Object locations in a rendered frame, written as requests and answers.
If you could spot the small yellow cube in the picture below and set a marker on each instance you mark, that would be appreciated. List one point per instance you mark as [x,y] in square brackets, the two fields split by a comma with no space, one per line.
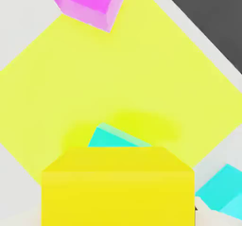
[117,192]

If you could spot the small cyan cube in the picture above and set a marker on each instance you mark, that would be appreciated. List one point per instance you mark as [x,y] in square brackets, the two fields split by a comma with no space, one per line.
[221,186]
[107,140]

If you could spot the large yellow box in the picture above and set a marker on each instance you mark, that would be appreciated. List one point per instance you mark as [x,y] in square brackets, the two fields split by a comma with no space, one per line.
[117,74]

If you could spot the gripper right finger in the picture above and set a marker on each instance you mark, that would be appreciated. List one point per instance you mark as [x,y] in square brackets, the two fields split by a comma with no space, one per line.
[211,218]

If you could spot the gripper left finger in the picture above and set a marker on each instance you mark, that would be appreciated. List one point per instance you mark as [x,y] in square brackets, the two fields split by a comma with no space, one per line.
[28,220]

